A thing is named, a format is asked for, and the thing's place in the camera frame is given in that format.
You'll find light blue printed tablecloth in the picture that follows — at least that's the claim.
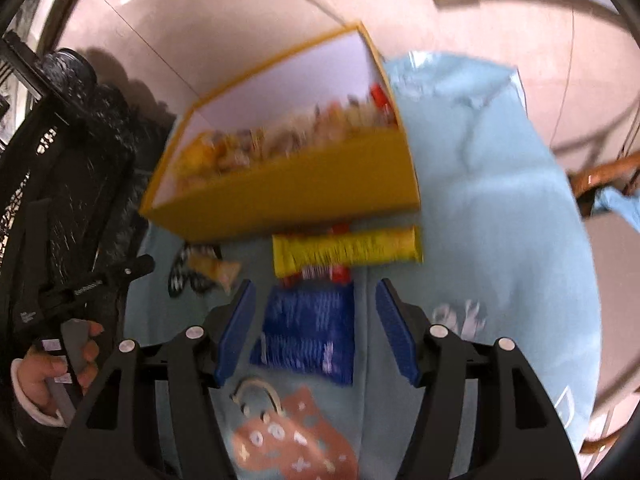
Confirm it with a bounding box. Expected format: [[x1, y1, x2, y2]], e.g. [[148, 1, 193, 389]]
[[122, 50, 601, 480]]

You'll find person's left hand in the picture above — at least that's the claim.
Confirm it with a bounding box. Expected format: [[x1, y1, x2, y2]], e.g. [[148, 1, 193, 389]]
[[11, 322, 106, 416]]

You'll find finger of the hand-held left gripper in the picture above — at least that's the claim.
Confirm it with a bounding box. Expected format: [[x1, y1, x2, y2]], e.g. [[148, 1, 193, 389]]
[[65, 254, 156, 301]]

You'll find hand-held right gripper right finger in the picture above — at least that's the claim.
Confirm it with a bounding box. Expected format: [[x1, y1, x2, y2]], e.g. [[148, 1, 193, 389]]
[[375, 277, 583, 480]]

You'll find wooden chair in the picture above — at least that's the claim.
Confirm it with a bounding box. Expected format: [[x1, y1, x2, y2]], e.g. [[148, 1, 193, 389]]
[[567, 150, 640, 456]]

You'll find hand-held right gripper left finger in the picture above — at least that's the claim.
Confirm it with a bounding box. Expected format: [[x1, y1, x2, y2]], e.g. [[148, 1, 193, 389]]
[[50, 279, 257, 480]]

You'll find beige chair cushion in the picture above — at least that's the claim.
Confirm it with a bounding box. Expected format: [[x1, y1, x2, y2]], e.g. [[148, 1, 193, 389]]
[[582, 210, 640, 411]]

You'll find long yellow snack packet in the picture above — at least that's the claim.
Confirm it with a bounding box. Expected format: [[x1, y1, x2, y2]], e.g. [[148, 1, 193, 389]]
[[272, 225, 423, 278]]

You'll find small orange snack packet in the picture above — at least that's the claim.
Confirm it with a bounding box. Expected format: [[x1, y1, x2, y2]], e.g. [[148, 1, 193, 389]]
[[185, 252, 242, 296]]

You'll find yellow cardboard box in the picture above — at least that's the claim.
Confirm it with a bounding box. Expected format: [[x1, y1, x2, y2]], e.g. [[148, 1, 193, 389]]
[[139, 21, 422, 243]]

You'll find person's left forearm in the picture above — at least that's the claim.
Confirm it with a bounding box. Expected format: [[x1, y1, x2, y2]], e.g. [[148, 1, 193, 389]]
[[0, 357, 68, 480]]

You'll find blue cloth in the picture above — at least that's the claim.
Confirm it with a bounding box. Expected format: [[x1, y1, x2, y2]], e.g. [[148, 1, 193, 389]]
[[592, 187, 640, 233]]

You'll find blue snack packet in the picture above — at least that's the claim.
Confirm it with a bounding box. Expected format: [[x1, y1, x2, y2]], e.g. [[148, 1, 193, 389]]
[[249, 280, 357, 387]]

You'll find heap of mixed snack packets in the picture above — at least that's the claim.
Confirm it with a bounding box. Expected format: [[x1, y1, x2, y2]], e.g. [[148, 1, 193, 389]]
[[172, 82, 401, 193]]

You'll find dark carved wooden furniture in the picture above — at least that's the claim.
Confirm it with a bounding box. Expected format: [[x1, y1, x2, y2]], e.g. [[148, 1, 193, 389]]
[[0, 30, 176, 351]]

